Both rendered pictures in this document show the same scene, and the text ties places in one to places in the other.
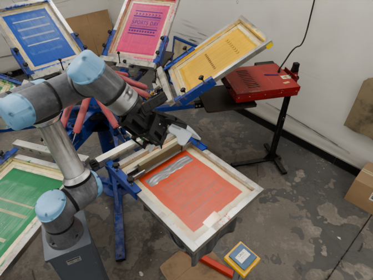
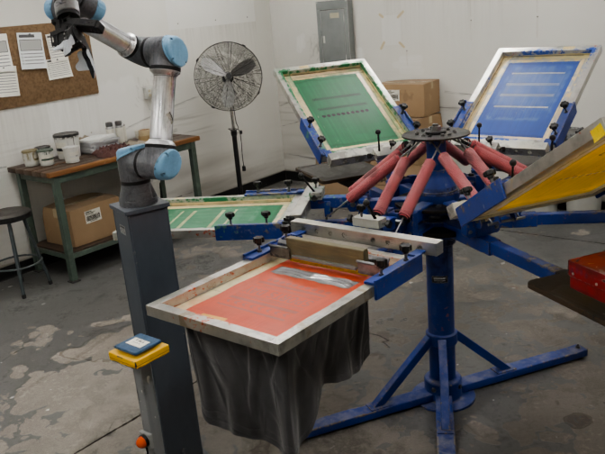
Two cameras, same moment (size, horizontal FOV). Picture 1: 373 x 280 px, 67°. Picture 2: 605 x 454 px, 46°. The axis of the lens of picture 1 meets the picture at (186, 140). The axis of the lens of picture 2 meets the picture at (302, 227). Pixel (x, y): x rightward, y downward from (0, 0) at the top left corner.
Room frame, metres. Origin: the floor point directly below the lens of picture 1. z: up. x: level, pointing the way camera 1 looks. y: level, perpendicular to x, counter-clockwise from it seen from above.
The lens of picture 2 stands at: (0.96, -2.29, 1.89)
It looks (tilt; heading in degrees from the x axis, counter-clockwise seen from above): 17 degrees down; 83
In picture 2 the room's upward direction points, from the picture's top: 5 degrees counter-clockwise
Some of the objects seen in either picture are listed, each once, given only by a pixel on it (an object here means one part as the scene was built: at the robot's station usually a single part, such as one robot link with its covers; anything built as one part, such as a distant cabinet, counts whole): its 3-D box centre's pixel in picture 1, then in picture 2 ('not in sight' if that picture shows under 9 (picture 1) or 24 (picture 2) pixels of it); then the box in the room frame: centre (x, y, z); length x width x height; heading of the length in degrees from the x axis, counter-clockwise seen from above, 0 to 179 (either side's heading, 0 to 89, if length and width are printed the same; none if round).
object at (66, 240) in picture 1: (62, 227); (137, 191); (0.67, 0.53, 1.25); 0.15 x 0.15 x 0.10
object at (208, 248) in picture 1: (215, 230); (238, 382); (0.97, -0.18, 0.74); 0.45 x 0.03 x 0.43; 133
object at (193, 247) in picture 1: (184, 179); (289, 285); (1.18, 0.02, 0.97); 0.79 x 0.58 x 0.04; 43
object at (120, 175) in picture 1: (124, 180); (274, 251); (1.17, 0.38, 0.98); 0.30 x 0.05 x 0.07; 43
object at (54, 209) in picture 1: (55, 209); (133, 161); (0.67, 0.52, 1.37); 0.13 x 0.12 x 0.14; 141
